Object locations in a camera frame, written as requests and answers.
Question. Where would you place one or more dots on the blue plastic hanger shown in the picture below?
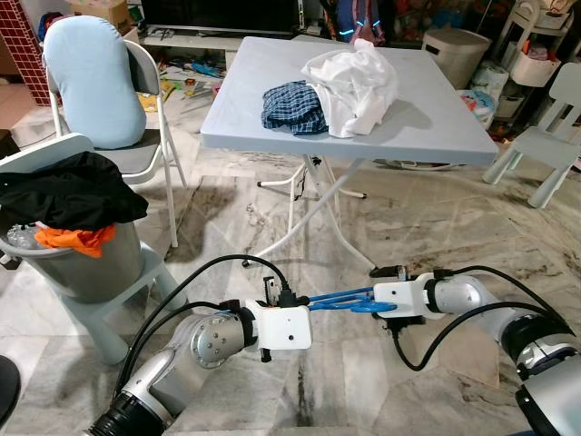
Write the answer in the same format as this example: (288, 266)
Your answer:
(340, 298)

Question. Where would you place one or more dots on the white garment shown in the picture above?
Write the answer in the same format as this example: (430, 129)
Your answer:
(349, 86)

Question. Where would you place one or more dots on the black garment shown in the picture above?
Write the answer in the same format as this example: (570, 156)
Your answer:
(64, 191)

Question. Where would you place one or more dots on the light grey folding table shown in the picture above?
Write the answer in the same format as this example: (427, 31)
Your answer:
(427, 127)

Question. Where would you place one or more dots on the blue plaid garment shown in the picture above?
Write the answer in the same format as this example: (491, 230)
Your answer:
(295, 109)

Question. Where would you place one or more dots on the grey child chair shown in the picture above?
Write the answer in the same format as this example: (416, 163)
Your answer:
(545, 136)

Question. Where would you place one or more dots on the grey bin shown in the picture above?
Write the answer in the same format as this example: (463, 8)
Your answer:
(454, 54)

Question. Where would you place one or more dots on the colourful backpack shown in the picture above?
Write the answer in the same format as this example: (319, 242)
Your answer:
(361, 20)

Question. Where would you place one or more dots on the white shelf rack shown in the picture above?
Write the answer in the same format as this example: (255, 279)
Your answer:
(536, 54)

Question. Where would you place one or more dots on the grey folding chair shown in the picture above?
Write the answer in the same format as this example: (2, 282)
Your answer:
(154, 136)

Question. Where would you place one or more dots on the white television stand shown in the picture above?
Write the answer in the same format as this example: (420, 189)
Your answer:
(218, 38)

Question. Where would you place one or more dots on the grey laundry basket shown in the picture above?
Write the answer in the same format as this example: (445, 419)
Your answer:
(82, 272)

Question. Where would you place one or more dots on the black television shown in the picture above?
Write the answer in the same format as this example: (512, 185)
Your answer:
(218, 11)

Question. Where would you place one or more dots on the orange garment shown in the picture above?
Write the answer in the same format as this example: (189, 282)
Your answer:
(77, 238)

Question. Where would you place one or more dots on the light blue pillow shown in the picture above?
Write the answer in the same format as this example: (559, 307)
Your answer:
(91, 82)

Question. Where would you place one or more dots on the brown cardboard box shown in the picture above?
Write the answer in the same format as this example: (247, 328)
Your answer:
(100, 11)

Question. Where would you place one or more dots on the black round stand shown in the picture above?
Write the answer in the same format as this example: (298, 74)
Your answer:
(7, 391)

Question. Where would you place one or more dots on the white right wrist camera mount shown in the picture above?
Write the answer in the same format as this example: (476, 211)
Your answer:
(404, 295)

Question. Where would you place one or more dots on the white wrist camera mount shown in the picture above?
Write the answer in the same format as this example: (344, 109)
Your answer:
(281, 329)
(404, 295)

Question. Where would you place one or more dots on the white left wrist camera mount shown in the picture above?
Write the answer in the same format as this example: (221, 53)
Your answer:
(281, 329)

